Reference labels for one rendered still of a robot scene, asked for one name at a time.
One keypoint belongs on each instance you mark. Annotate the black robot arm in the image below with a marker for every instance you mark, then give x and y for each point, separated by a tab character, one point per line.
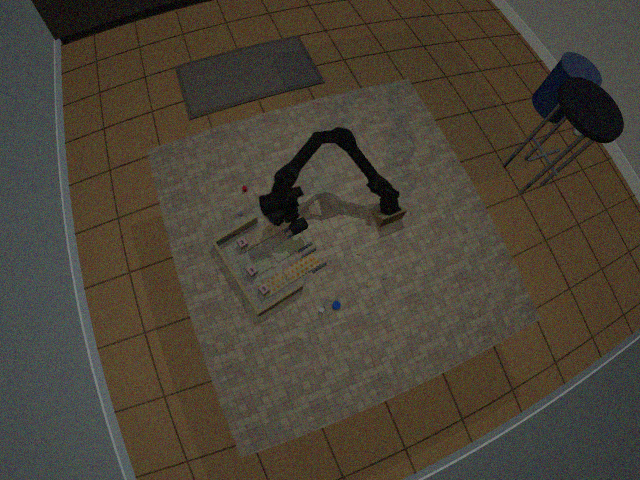
286	195

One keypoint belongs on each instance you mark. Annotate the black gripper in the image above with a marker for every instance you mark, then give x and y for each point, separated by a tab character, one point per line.
296	226

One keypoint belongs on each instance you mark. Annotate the tan strip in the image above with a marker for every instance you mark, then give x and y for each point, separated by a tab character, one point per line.
273	230

